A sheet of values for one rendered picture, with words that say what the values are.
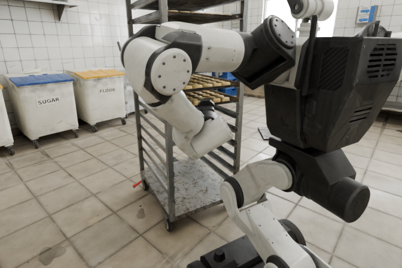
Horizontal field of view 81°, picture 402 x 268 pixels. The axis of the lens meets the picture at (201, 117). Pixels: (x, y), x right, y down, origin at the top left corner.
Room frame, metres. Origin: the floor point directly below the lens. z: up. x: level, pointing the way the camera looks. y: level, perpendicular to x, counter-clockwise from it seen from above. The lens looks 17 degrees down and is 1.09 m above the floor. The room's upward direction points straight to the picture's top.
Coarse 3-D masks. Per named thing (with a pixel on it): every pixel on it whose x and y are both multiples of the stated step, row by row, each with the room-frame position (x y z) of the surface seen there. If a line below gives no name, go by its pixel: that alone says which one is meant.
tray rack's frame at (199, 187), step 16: (128, 0) 1.65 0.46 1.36; (128, 16) 1.65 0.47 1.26; (128, 32) 1.66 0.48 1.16; (192, 160) 1.81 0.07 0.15; (144, 176) 1.55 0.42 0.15; (160, 176) 1.55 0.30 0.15; (176, 176) 1.55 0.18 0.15; (192, 176) 1.55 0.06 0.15; (208, 176) 1.55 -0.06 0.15; (160, 192) 1.36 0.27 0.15; (176, 192) 1.36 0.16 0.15; (192, 192) 1.36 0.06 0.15; (208, 192) 1.36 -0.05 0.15; (176, 208) 1.20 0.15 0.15; (192, 208) 1.20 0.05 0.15
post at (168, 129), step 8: (160, 0) 1.11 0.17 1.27; (160, 8) 1.12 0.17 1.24; (160, 16) 1.12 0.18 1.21; (160, 24) 1.12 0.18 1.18; (168, 128) 1.12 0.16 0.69; (168, 136) 1.12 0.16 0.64; (168, 144) 1.11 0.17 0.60; (168, 152) 1.11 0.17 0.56; (168, 160) 1.11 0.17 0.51; (168, 168) 1.11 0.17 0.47; (168, 176) 1.12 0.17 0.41; (168, 184) 1.12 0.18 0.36; (168, 192) 1.13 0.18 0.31; (168, 200) 1.13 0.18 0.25
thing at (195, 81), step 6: (192, 78) 1.55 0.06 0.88; (198, 78) 1.51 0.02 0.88; (204, 78) 1.53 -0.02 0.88; (210, 78) 1.51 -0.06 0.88; (192, 84) 1.29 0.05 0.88; (198, 84) 1.28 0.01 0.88; (204, 84) 1.28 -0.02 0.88; (210, 84) 1.28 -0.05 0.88; (216, 84) 1.30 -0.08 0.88; (222, 84) 1.35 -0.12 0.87; (228, 84) 1.34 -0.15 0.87
